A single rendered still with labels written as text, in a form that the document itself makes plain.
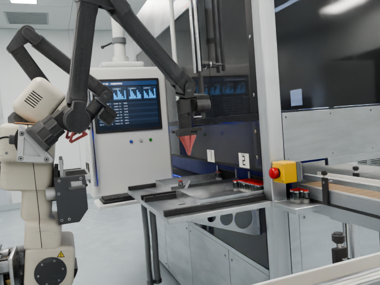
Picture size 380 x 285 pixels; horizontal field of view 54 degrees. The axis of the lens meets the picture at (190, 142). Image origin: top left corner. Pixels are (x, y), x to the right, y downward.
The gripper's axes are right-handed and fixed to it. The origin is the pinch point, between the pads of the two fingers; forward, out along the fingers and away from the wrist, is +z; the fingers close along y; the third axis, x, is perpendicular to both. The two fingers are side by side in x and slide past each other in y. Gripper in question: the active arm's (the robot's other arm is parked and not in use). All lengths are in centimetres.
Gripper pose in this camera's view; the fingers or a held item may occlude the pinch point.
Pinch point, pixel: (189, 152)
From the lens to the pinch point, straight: 137.0
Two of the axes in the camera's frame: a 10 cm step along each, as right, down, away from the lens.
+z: 1.0, 9.9, 0.6
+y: 9.3, -1.1, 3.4
